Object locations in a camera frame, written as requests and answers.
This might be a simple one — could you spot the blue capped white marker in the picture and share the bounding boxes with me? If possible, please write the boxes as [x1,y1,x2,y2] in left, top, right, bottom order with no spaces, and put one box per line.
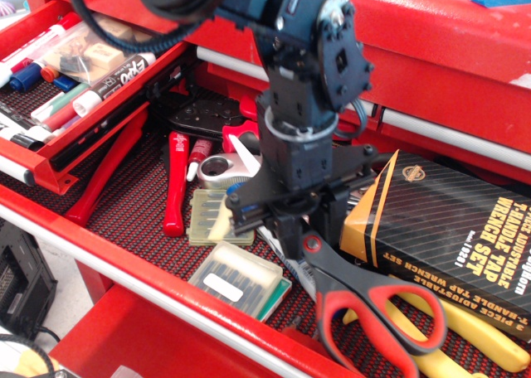
[257,225,316,303]

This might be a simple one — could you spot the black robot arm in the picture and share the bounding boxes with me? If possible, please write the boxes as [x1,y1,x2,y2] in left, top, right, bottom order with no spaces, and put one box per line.
[70,0,377,259]

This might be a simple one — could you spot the red handled long tool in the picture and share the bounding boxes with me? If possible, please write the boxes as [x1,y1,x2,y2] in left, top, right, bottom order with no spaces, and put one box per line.
[163,131,189,237]

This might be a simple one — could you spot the red tool chest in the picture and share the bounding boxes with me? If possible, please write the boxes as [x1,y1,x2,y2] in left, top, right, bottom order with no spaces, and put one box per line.
[0,0,531,378]

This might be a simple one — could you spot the clear plastic bit case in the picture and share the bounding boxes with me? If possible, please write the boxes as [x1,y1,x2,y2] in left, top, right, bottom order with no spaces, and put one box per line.
[188,241,292,322]

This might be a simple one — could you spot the yellow handled tin snips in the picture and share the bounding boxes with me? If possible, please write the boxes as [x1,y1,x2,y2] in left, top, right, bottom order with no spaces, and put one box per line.
[343,293,530,377]

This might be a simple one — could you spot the red white marker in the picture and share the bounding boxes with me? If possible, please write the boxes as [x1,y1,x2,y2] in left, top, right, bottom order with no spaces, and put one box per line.
[1,12,81,87]

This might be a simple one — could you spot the small red upper drawer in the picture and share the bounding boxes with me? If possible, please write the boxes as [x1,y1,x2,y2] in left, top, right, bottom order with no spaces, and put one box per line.
[1,0,188,194]

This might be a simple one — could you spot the small red threadlocker bottle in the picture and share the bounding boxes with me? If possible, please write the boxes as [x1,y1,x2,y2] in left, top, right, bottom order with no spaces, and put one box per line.
[186,138,213,182]

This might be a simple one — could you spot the silver metal hand tool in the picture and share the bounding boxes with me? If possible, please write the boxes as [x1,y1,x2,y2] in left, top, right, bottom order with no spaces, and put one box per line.
[197,153,252,190]

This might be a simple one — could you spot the green white marker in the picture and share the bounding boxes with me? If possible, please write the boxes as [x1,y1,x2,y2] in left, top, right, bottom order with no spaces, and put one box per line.
[30,83,90,123]

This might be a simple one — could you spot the large red open drawer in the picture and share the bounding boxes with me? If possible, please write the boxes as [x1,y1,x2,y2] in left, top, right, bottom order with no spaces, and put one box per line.
[0,54,531,378]

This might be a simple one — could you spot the orange capped marker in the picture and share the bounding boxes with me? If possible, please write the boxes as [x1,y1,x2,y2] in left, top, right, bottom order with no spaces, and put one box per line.
[41,65,61,83]

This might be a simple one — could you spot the clear bag of erasers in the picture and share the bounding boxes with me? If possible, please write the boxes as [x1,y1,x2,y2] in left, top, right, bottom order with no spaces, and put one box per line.
[30,22,138,85]

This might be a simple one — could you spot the dark red marker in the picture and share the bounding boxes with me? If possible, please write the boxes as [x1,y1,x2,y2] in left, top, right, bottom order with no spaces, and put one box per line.
[41,103,80,132]

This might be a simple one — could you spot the red black handled crimper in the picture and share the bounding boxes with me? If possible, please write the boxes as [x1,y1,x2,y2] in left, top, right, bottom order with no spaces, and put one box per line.
[159,94,260,155]

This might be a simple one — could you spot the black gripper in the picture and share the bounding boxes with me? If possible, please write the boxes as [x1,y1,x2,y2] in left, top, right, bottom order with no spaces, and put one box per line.
[226,92,378,259]

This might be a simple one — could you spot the orange grey scissors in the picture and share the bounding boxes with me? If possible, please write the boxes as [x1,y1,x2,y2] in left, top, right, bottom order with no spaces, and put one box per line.
[230,135,446,377]

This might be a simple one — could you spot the green plastic bit case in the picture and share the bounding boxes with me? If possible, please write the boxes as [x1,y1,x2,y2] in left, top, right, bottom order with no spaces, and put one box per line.
[186,189,256,246]

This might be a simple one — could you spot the black yellow tap wrench box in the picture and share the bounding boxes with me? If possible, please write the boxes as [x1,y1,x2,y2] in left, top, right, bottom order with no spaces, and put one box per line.
[340,151,530,341]

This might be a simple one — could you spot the black Expo marker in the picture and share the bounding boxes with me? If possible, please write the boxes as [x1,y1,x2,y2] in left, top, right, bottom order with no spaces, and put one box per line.
[72,52,156,117]

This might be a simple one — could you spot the black electronic box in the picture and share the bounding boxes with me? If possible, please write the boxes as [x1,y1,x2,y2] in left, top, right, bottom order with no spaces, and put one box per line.
[1,220,57,340]

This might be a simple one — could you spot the yellow object at corner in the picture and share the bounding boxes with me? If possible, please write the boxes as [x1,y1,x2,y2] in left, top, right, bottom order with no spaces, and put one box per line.
[14,349,53,377]

